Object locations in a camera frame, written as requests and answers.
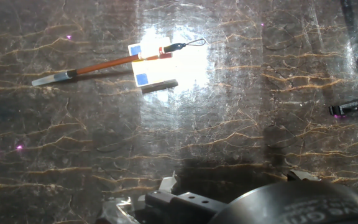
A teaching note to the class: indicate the dark marble pattern mat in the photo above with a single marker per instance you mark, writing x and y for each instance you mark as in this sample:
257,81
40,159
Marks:
73,124

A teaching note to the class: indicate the brown calligraphy brush clear cap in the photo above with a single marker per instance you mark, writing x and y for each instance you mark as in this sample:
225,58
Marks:
104,64

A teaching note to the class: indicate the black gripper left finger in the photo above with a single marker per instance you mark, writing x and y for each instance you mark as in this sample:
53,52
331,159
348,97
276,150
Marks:
182,208

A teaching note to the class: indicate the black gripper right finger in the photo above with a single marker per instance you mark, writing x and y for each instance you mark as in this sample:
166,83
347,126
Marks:
300,175

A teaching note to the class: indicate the white rubiks cube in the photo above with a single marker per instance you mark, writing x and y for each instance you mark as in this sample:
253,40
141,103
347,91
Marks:
154,73

